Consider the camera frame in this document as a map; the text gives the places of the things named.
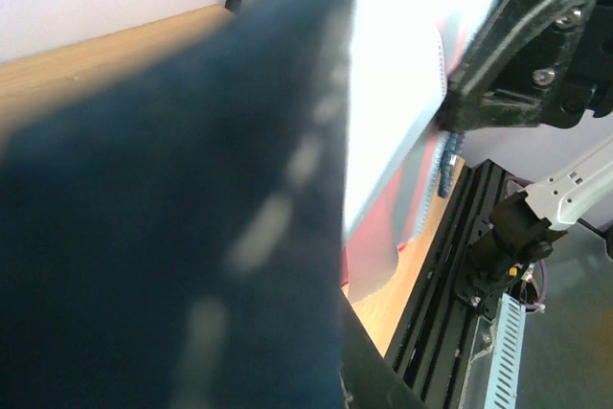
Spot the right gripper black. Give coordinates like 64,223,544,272
440,0,612,131

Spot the white slotted cable duct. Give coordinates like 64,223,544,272
484,294,526,409

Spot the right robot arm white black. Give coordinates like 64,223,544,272
439,0,612,306

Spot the dark blue card holder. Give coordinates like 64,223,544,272
0,0,507,409

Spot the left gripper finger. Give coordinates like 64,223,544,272
340,293,426,409

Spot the black aluminium rail base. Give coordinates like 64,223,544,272
384,160,507,408

